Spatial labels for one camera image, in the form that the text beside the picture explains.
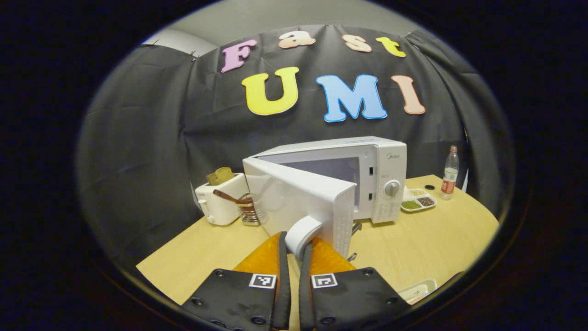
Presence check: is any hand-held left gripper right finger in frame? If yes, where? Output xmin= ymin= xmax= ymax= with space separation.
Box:
xmin=299 ymin=237 xmax=412 ymax=331

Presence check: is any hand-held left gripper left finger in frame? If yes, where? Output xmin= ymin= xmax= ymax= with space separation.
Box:
xmin=181 ymin=231 xmax=292 ymax=331

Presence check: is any white microwave oven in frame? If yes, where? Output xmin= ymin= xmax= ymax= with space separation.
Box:
xmin=242 ymin=136 xmax=407 ymax=260

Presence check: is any white plastic food tray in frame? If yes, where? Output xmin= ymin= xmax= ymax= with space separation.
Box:
xmin=399 ymin=279 xmax=438 ymax=305

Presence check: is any clear utensil holder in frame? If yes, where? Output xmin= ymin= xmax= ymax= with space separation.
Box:
xmin=237 ymin=195 xmax=267 ymax=227

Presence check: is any white toaster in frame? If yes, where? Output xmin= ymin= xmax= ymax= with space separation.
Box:
xmin=195 ymin=173 xmax=251 ymax=226

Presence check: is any wooden spoon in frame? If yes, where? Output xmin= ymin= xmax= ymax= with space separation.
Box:
xmin=212 ymin=189 xmax=253 ymax=205

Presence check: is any brown bread slice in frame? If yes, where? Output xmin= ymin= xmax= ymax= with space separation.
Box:
xmin=206 ymin=167 xmax=235 ymax=186

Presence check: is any white divided dish of beans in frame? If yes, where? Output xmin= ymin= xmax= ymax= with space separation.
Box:
xmin=401 ymin=188 xmax=437 ymax=213

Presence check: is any clear water bottle red label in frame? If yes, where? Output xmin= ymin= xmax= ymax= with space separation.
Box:
xmin=441 ymin=146 xmax=460 ymax=200

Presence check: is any black backdrop cloth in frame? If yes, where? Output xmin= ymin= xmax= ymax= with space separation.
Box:
xmin=78 ymin=25 xmax=515 ymax=272

